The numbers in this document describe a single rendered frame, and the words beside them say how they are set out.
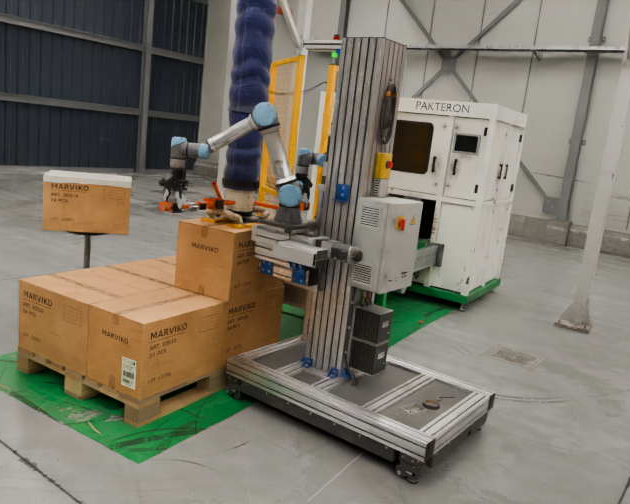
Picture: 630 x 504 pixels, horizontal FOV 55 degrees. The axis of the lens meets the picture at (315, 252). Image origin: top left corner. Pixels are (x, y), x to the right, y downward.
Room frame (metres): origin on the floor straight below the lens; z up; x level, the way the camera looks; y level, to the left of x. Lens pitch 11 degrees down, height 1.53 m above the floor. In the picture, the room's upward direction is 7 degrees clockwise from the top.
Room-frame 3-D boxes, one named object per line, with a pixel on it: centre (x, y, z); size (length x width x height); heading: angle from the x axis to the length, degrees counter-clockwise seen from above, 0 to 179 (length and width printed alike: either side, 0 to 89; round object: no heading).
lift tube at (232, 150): (3.63, 0.49, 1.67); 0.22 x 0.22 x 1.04
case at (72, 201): (4.57, 1.76, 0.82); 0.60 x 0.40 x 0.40; 108
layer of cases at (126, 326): (3.52, 0.90, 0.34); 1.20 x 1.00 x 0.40; 149
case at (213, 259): (3.63, 0.49, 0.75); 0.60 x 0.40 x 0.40; 153
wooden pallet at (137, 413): (3.52, 0.90, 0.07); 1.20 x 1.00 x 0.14; 149
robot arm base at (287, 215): (3.26, 0.17, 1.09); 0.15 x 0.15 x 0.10
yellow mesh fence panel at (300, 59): (5.18, 0.41, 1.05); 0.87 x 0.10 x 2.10; 21
